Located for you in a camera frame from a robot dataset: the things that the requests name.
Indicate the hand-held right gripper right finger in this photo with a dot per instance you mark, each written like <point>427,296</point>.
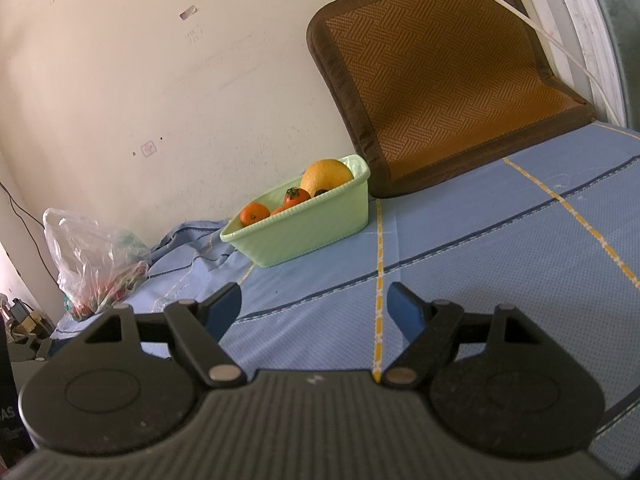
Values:
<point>407,312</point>

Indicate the round orange cherry tomato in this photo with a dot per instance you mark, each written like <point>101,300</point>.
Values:
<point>299,199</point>

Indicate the blue striped bedsheet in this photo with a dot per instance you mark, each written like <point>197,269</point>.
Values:
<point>500,260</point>

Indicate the grey wall sticker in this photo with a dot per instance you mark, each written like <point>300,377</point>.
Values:
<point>188,11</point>

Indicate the yellow grapefruit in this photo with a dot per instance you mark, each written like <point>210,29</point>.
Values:
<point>327,175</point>

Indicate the white window frame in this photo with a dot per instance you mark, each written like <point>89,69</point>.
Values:
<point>590,10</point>

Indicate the tangerine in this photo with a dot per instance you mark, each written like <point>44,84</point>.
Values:
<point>254,214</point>

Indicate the green plastic basket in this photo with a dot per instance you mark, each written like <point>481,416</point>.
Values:
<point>300,235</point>

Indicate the brown woven mat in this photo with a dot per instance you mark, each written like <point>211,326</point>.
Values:
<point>440,85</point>

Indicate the black power adapter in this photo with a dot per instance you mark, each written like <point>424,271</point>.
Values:
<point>20,307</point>

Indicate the clear plastic bag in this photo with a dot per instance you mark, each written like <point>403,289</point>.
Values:
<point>85,260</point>

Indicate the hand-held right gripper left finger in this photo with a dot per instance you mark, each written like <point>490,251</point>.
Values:
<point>222,310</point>

